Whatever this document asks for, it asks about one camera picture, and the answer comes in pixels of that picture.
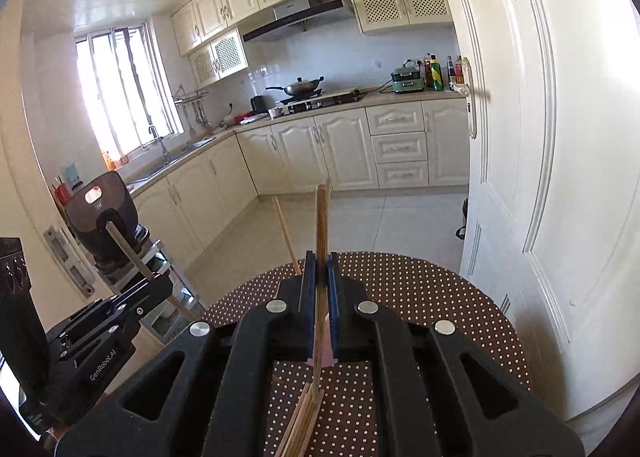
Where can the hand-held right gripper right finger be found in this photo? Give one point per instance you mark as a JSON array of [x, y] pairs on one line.
[[332, 307]]

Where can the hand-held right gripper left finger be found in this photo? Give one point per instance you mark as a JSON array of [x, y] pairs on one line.
[[311, 297]]

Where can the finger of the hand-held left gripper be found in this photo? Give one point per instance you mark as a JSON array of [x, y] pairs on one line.
[[95, 337], [125, 302]]

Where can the single wooden chopstick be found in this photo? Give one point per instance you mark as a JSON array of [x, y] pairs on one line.
[[328, 217], [127, 249], [320, 227], [286, 232]]

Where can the bundle of wooden chopsticks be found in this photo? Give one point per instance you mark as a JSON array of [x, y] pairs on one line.
[[300, 417]]

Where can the metal shelf rack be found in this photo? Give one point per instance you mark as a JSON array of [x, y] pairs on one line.
[[170, 297]]

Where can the metal door strike plate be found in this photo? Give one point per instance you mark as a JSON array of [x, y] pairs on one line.
[[70, 262]]

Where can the black kitchen appliance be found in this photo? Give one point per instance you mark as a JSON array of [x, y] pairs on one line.
[[100, 217]]

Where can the brown polka dot tablecloth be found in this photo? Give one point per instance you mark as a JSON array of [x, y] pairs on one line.
[[425, 297]]

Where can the red utensil holder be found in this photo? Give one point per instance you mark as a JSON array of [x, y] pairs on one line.
[[62, 193]]

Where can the blue packet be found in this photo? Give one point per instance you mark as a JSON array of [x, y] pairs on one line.
[[73, 174]]

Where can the small orange bottle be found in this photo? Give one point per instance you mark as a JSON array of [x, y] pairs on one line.
[[109, 161]]

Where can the cream lower kitchen cabinets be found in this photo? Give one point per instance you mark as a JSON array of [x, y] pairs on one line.
[[300, 152]]

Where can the cream cabinet drawer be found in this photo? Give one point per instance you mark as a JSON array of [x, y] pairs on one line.
[[402, 175], [395, 118], [399, 148]]

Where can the dark floor object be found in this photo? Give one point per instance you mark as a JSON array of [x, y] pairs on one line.
[[461, 222]]

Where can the steel sink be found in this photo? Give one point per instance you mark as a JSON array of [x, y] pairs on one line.
[[180, 154]]

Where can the metal faucet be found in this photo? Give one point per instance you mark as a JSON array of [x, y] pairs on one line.
[[161, 142]]

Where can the red container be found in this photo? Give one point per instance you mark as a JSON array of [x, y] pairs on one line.
[[244, 117]]

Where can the hanging metal spatula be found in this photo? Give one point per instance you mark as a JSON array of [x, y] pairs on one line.
[[191, 119]]

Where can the gas stove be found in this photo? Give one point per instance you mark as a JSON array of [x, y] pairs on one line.
[[325, 102]]

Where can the black kettle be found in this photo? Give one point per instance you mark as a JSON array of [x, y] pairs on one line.
[[258, 104]]

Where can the hanging metal ladle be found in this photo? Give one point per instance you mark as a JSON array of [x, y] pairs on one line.
[[202, 114]]

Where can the metal wok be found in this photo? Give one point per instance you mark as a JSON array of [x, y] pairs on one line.
[[300, 86]]

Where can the kitchen window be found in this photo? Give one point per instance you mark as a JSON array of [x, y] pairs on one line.
[[125, 87]]

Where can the green electric cooker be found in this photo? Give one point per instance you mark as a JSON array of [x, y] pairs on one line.
[[407, 81]]

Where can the green bottle yellow cap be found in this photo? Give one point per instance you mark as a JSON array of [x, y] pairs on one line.
[[437, 77]]

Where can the red capped bottle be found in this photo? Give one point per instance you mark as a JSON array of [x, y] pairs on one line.
[[427, 71]]

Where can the white door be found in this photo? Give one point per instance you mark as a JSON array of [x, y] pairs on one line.
[[550, 162]]

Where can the dark sauce bottle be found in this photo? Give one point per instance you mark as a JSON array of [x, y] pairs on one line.
[[450, 73]]

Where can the orange oil bottle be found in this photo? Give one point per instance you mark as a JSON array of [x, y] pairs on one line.
[[459, 72]]

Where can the range hood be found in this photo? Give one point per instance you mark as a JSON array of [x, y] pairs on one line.
[[295, 19]]

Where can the metal wall rack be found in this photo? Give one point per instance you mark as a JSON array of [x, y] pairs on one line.
[[190, 94]]

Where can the cream lattice wall cabinet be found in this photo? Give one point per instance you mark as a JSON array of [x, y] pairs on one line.
[[220, 57], [400, 2]]

